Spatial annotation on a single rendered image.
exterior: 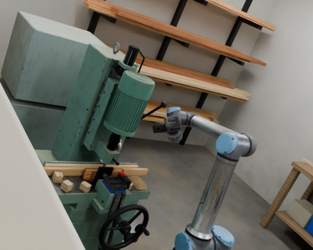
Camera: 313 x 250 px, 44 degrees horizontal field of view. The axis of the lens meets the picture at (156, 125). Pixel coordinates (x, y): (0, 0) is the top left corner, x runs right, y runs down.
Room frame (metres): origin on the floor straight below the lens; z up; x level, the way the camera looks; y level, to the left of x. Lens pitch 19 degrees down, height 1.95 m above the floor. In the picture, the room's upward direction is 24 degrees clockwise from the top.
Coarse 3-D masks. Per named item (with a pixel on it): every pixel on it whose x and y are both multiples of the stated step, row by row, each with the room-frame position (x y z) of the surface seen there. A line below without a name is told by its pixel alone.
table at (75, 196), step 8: (48, 176) 1.70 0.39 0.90; (64, 176) 1.76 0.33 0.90; (72, 176) 1.79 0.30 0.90; (80, 176) 1.83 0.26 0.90; (128, 176) 2.05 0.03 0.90; (56, 184) 1.66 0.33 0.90; (56, 192) 1.59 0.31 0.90; (64, 192) 1.62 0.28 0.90; (72, 192) 1.65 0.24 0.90; (80, 192) 1.68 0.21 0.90; (88, 192) 1.71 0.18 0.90; (96, 192) 1.74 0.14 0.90; (136, 192) 1.92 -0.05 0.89; (144, 192) 1.96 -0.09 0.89; (64, 200) 1.62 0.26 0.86; (72, 200) 1.65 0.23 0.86; (80, 200) 1.68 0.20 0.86; (88, 200) 1.71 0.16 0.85; (96, 200) 1.72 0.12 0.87; (96, 208) 1.68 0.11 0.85
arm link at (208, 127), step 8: (192, 120) 2.35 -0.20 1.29; (200, 120) 2.31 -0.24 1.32; (208, 120) 2.31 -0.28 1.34; (200, 128) 2.27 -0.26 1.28; (208, 128) 2.21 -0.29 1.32; (216, 128) 2.17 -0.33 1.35; (224, 128) 2.15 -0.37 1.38; (216, 136) 2.15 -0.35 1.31; (248, 136) 2.07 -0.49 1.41; (256, 144) 1.96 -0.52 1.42
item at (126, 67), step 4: (128, 48) 2.03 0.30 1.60; (132, 48) 2.00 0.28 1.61; (136, 48) 2.01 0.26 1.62; (128, 52) 2.01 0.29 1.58; (132, 52) 2.00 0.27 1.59; (136, 52) 2.01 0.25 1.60; (128, 56) 2.00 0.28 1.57; (132, 56) 2.00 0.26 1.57; (136, 56) 2.03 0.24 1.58; (124, 60) 2.02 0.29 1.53; (128, 60) 2.00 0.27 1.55; (132, 60) 2.01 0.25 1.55; (120, 64) 2.00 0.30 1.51; (124, 64) 1.99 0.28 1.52; (128, 64) 2.00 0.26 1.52; (132, 64) 2.02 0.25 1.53; (120, 68) 2.03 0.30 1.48; (124, 68) 1.98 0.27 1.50; (128, 68) 1.99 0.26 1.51; (132, 68) 2.01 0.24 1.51; (136, 68) 2.03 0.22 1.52; (120, 72) 2.01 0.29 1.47
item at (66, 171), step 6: (48, 168) 1.70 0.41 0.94; (54, 168) 1.72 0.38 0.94; (60, 168) 1.75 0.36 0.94; (66, 168) 1.77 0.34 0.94; (72, 168) 1.80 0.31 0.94; (78, 168) 1.82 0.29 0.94; (84, 168) 1.85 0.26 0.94; (120, 168) 2.02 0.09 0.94; (126, 168) 2.05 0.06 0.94; (132, 168) 2.09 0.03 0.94; (138, 168) 2.12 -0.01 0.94; (144, 168) 2.15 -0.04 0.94; (48, 174) 1.70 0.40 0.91; (66, 174) 1.77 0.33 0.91; (72, 174) 1.79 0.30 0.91; (78, 174) 1.82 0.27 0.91; (126, 174) 2.05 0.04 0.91; (132, 174) 2.08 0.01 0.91; (138, 174) 2.11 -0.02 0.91; (144, 174) 2.14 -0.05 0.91
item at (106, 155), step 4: (100, 144) 1.94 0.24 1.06; (104, 144) 1.95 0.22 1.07; (96, 148) 1.96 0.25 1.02; (100, 148) 1.94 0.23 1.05; (104, 148) 1.91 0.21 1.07; (96, 152) 1.95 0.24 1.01; (100, 152) 1.93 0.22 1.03; (104, 152) 1.90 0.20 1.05; (108, 152) 1.88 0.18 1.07; (112, 152) 1.90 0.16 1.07; (116, 152) 1.92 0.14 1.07; (100, 156) 1.92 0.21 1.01; (104, 156) 1.89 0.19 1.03; (108, 156) 1.87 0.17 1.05; (112, 156) 1.89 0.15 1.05; (116, 156) 1.91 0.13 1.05; (104, 160) 1.88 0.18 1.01; (108, 160) 1.88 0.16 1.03; (112, 160) 1.90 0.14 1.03; (116, 160) 1.92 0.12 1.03; (112, 164) 1.91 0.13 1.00
